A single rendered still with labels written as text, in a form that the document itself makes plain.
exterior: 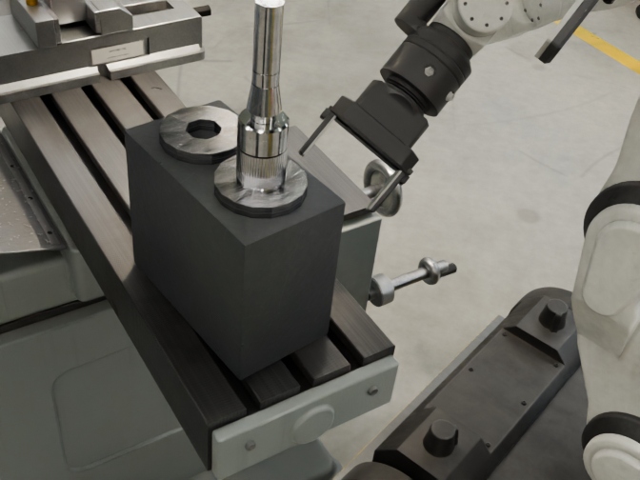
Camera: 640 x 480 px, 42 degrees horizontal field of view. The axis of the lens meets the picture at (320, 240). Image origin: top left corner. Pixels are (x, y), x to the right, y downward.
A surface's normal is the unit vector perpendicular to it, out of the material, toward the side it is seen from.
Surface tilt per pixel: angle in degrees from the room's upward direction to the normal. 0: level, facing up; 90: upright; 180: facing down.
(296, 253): 90
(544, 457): 0
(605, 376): 90
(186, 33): 90
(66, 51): 90
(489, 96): 0
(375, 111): 51
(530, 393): 0
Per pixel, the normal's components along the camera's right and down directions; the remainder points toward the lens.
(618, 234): -0.64, 0.45
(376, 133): 0.11, 0.03
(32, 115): 0.09, -0.76
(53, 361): 0.52, 0.59
